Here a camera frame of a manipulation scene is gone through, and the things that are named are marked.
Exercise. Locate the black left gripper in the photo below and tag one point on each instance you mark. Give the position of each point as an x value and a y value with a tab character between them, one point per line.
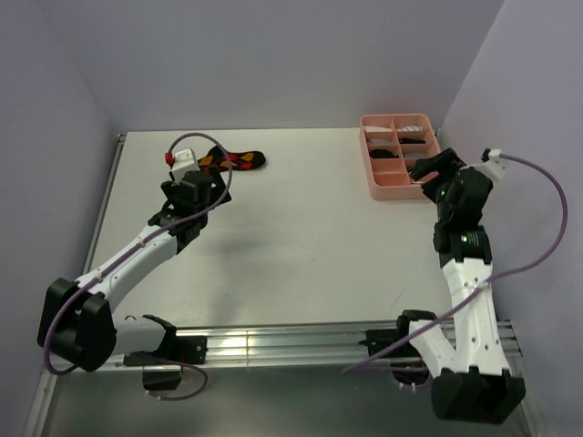
216	189

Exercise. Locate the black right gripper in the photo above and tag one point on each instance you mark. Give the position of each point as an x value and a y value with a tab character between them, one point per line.
448	162

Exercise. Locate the black white-striped sock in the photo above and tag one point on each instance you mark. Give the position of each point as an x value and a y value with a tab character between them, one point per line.
419	170

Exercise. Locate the black orange argyle sock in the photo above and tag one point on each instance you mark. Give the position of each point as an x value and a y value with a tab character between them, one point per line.
239	161

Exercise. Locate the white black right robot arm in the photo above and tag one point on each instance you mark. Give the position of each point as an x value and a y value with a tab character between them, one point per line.
472	380

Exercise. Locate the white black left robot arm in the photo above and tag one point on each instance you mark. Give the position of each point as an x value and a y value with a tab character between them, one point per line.
77	322

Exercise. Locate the striped white sock in tray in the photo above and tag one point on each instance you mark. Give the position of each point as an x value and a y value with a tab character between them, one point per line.
409	128

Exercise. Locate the pink compartment organizer tray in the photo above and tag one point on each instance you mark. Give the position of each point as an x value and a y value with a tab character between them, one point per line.
388	179

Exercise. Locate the black rolled sock in tray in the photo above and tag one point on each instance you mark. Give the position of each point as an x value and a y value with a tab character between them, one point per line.
381	153

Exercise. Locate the white rolled sock in tray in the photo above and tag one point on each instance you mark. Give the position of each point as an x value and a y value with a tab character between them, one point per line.
375	131

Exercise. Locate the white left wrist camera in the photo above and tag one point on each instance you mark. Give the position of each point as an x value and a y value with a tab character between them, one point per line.
180	163

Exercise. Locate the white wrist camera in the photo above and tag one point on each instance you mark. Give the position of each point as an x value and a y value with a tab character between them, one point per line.
180	163
493	164

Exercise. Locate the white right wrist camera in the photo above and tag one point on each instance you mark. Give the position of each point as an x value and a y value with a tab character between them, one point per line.
493	164

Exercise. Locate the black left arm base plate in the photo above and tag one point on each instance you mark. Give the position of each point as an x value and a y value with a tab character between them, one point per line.
188	349

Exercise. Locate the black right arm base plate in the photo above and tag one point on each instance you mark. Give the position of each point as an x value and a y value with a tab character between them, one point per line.
377	340

